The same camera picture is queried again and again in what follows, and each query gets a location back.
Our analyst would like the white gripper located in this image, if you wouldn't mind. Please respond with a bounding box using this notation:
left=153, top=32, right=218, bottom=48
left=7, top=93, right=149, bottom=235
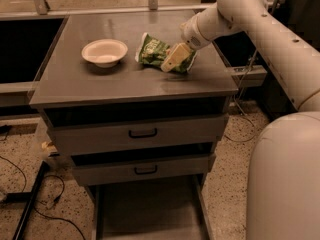
left=161, top=13, right=211, bottom=72

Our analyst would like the green jalapeno chip bag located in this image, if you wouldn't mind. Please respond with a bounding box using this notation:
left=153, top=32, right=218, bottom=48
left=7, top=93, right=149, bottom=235
left=135, top=33, right=197, bottom=74

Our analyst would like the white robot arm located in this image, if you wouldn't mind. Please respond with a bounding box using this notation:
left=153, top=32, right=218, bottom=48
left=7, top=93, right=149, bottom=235
left=180, top=0, right=320, bottom=240

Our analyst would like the grey drawer cabinet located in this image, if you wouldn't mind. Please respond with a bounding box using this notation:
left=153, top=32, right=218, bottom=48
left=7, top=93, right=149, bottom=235
left=30, top=11, right=237, bottom=186

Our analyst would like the grey middle drawer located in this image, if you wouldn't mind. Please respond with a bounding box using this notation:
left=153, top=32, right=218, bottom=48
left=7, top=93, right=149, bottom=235
left=72, top=153, right=215, bottom=186

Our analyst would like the grey top drawer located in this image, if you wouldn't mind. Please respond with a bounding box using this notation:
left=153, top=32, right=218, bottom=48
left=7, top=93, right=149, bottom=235
left=48, top=114, right=228, bottom=156

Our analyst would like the grey open bottom drawer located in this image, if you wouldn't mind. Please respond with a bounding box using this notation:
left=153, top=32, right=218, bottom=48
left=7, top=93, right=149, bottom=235
left=92, top=176, right=214, bottom=240

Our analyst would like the white paper bowl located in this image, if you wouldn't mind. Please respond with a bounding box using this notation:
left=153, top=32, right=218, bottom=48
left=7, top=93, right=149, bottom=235
left=81, top=39, right=128, bottom=68

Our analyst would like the grey power cord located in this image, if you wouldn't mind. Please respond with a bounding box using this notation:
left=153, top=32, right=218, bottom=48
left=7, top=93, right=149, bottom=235
left=223, top=48, right=264, bottom=144

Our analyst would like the black floor cable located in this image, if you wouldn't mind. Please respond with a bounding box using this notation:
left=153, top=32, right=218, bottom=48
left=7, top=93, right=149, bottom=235
left=0, top=127, right=87, bottom=240

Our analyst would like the black metal floor frame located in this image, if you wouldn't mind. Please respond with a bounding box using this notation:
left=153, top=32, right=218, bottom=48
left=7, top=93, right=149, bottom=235
left=1, top=161, right=50, bottom=240

